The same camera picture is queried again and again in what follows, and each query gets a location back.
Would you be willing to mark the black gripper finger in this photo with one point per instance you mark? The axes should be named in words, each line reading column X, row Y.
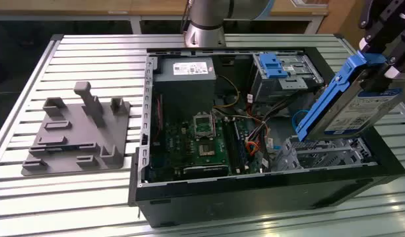
column 404, row 54
column 376, row 37

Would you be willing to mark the hard disk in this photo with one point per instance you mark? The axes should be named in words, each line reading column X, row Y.
column 348, row 113

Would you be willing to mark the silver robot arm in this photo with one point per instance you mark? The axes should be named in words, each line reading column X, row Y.
column 206, row 29

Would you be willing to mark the metal disk bay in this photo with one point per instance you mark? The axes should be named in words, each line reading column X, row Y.
column 321, row 155

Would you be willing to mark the blue drive cage latch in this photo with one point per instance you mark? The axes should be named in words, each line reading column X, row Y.
column 272, row 65

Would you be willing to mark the metal drive cage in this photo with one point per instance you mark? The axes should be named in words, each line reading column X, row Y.
column 272, row 89

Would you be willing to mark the RAM stick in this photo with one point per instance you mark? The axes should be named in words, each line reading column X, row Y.
column 242, row 145

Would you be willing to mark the grey power supply unit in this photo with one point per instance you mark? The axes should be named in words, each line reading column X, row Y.
column 185, row 93

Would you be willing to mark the CPU socket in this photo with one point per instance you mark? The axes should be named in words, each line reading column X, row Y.
column 208, row 149

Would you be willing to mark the black PC case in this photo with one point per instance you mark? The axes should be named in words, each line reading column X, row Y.
column 256, row 197

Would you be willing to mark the green motherboard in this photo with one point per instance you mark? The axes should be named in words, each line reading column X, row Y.
column 182, row 148

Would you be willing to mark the black graphics card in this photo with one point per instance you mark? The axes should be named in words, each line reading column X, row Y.
column 206, row 170

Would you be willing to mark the grey parts rack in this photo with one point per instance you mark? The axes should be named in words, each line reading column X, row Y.
column 81, row 133

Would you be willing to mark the wooden bench with white frame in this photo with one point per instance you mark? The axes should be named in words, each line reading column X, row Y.
column 90, row 6

